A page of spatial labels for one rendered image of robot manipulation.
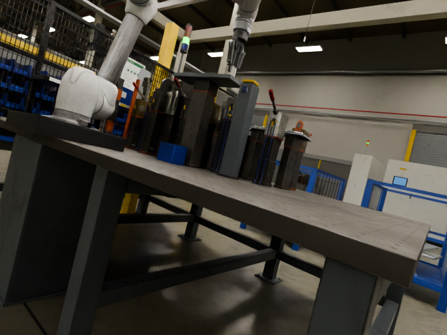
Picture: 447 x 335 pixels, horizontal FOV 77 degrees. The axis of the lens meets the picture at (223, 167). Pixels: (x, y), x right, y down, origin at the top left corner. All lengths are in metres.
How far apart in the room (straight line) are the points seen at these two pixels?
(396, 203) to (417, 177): 0.86
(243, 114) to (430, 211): 8.11
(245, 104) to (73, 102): 0.76
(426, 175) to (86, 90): 8.61
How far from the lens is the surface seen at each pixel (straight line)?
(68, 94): 1.44
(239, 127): 1.29
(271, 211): 0.50
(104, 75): 1.66
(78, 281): 1.08
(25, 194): 1.39
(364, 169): 9.29
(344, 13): 5.27
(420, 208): 9.12
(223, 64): 9.93
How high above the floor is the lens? 0.76
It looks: 1 degrees down
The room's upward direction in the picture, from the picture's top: 14 degrees clockwise
